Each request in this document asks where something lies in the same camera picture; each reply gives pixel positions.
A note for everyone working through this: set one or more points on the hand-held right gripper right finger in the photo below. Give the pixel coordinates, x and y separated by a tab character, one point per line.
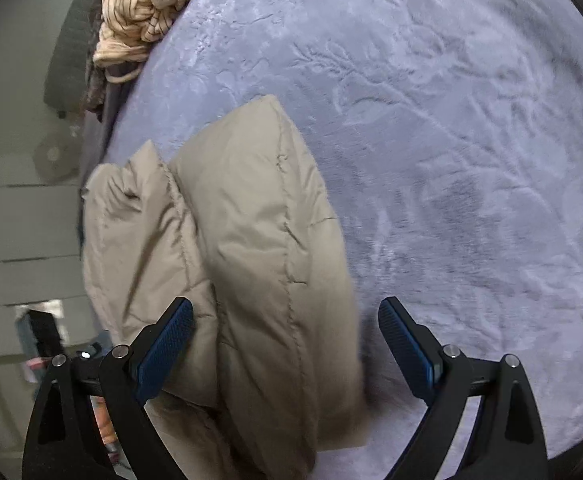
406	350

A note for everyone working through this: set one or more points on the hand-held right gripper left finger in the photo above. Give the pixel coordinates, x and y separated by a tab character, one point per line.
164	350

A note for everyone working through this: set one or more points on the beige puffer jacket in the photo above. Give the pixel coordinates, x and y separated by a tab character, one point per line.
251	210

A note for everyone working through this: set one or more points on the black and blue cloth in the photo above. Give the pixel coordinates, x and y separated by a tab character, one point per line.
43	327

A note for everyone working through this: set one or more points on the white drawer cabinet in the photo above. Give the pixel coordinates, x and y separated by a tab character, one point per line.
21	240

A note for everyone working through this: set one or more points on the purple embossed blanket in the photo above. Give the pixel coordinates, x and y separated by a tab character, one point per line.
446	135

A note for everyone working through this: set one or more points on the round grey fan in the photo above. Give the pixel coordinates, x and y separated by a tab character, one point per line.
53	155

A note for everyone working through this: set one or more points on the dark patterned cloth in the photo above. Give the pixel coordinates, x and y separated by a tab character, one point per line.
96	92

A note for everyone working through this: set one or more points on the grey headboard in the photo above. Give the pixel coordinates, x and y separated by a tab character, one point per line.
71	55

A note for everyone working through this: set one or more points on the beige striped cloth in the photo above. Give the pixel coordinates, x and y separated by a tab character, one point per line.
131	15

